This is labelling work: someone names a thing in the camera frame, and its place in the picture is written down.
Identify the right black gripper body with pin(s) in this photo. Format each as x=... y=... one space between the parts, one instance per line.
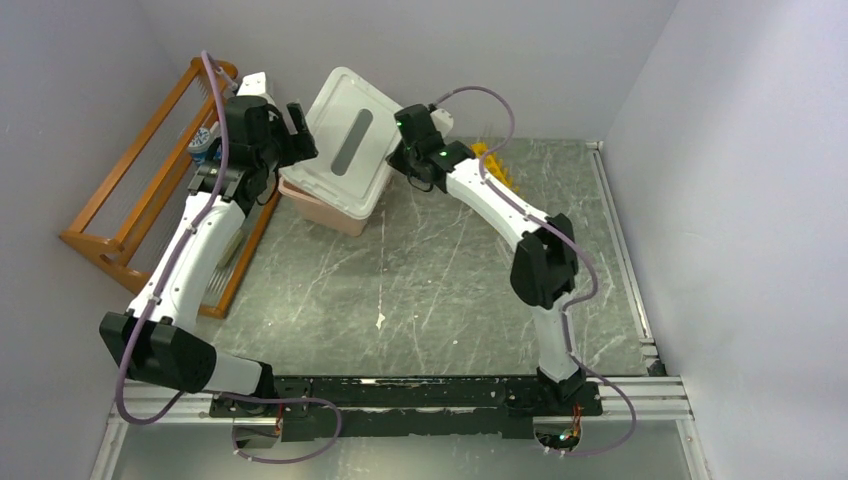
x=403 y=159

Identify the pink plastic bin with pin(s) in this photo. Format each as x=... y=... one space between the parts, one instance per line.
x=324 y=208

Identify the black mounting rail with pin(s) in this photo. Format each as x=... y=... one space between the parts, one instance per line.
x=507 y=405

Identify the white bin lid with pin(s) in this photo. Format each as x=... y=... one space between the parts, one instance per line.
x=353 y=126

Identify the yellow test tube rack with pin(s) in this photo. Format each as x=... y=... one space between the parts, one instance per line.
x=494 y=164

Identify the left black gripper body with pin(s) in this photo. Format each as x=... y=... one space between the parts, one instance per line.
x=292 y=147

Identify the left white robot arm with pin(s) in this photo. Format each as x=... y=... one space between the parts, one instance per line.
x=153 y=340

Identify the blue white round container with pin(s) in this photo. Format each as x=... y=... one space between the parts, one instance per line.
x=198 y=147

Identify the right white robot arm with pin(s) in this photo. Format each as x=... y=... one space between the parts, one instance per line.
x=544 y=265

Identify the wooden drying rack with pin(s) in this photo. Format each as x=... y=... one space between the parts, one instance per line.
x=127 y=223

